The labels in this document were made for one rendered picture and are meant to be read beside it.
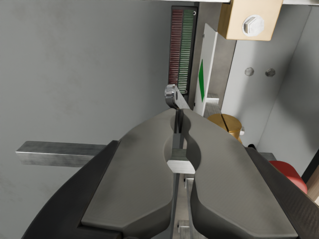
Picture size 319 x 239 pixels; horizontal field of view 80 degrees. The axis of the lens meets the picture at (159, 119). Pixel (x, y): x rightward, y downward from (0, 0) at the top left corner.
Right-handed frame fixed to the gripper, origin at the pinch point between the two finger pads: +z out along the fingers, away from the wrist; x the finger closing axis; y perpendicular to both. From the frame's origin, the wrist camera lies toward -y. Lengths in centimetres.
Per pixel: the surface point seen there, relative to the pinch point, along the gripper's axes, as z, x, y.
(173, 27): 28.0, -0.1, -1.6
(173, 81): 28.0, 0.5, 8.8
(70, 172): 99, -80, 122
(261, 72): 36.2, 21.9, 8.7
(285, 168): 9.5, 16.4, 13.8
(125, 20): 98, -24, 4
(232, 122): 13.7, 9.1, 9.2
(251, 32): 11.2, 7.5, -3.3
